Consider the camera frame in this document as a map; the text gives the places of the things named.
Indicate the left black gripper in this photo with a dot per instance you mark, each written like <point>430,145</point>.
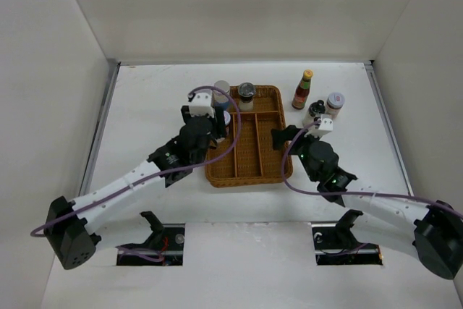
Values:
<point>218,127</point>

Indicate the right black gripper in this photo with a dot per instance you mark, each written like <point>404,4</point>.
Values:
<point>280,136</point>

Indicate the silver-lid blue label jar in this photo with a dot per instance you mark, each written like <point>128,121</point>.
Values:
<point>221,99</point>

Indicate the silver-lid white blue jar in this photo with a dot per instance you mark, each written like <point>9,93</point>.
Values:
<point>227,122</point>

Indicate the red sauce bottle yellow cap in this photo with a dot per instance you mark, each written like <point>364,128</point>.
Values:
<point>303,90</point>

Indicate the clear-lid pepper shaker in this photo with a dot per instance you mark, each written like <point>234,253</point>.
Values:
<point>246,92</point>

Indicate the black cap white bottle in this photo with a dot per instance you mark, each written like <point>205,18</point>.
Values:
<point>314,111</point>

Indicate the jar with red-white lid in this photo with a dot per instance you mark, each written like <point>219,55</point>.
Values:
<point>334,103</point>

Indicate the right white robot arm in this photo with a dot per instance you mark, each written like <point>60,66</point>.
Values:
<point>429,231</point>

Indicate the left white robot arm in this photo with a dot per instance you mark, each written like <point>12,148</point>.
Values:
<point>77,229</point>

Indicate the brown wicker divided tray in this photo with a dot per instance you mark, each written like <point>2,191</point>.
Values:
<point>253,161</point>

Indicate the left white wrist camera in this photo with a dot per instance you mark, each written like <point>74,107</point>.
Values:
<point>200,104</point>

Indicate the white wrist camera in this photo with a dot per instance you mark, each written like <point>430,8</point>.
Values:
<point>200,104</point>
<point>324,126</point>

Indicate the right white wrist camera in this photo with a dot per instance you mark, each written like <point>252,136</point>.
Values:
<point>324,126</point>

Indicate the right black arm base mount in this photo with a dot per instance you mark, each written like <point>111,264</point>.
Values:
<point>335,245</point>

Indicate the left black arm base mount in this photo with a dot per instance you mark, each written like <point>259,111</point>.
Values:
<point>164,246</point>

